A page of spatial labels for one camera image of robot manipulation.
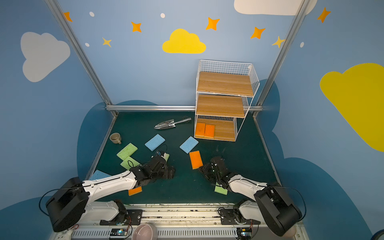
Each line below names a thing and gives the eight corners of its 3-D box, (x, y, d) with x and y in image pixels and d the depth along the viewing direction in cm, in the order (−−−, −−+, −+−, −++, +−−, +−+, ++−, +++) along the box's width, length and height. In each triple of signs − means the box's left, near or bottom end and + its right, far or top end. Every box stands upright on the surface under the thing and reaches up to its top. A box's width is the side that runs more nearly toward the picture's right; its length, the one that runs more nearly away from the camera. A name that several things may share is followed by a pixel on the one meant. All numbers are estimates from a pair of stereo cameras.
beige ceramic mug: (110, 144, 103) (107, 140, 100) (113, 135, 108) (111, 132, 105) (120, 144, 103) (118, 141, 100) (123, 136, 108) (122, 132, 105)
